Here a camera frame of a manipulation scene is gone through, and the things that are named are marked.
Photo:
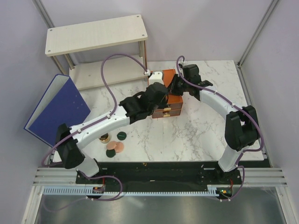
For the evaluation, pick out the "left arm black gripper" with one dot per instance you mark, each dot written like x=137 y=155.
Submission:
x=162 y=92

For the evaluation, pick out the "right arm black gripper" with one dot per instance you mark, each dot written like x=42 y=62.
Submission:
x=176 y=84

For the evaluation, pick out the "clear acrylic bottom drawer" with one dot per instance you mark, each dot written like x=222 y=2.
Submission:
x=165 y=114

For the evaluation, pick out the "clear acrylic drawer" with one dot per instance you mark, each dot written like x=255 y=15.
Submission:
x=165 y=107
x=165 y=114

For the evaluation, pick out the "orange drawer organizer box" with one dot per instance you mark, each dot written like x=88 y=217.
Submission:
x=168 y=75

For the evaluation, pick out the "pink round puff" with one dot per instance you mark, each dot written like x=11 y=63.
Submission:
x=111 y=145
x=119 y=147

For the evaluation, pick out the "gold round jar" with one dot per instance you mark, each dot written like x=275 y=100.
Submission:
x=104 y=138

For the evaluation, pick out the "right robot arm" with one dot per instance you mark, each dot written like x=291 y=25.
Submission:
x=241 y=124

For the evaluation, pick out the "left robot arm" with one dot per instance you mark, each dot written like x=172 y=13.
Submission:
x=72 y=140

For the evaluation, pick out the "white wooden two-tier shelf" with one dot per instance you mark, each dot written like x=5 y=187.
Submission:
x=100 y=35

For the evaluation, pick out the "dark green round puff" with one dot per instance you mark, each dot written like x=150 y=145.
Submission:
x=110 y=153

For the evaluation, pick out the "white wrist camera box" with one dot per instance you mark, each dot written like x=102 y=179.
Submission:
x=156 y=77

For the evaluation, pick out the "blue ring binder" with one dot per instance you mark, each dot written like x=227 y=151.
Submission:
x=61 y=103

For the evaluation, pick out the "light blue cable duct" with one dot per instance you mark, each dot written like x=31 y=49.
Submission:
x=92 y=191

